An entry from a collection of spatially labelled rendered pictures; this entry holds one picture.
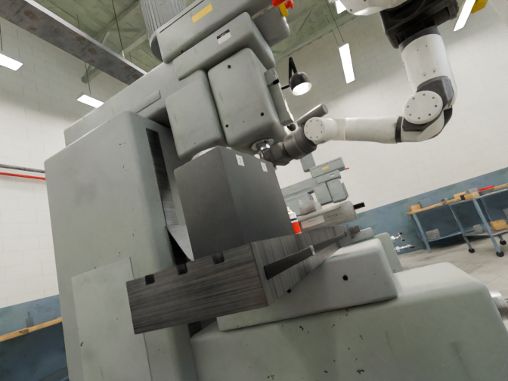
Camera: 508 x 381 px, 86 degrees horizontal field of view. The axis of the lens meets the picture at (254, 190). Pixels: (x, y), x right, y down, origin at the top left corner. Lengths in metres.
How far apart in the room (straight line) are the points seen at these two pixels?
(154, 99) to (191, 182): 0.70
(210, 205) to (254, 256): 0.17
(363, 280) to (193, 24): 1.01
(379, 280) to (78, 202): 1.03
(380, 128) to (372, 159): 6.76
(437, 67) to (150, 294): 0.76
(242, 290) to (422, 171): 7.26
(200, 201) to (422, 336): 0.57
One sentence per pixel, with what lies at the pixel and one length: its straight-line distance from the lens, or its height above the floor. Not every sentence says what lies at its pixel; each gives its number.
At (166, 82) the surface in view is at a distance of 1.18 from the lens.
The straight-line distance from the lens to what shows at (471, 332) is 0.78.
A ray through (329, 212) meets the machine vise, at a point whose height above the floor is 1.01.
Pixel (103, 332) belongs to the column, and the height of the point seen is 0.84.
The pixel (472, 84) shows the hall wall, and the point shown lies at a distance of 8.25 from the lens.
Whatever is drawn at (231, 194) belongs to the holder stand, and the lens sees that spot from 0.47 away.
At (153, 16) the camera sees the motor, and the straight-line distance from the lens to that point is 1.40.
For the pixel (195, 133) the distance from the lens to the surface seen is 1.00.
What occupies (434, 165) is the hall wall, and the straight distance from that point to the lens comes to 7.59.
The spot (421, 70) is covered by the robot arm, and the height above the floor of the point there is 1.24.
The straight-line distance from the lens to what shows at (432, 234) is 6.70.
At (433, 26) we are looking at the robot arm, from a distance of 0.88.
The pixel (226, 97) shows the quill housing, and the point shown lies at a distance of 1.00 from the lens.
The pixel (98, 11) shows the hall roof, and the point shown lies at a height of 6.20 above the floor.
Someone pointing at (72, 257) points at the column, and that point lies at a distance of 1.22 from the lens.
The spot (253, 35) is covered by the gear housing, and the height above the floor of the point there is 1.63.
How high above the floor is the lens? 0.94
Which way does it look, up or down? 13 degrees up
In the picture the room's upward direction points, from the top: 16 degrees counter-clockwise
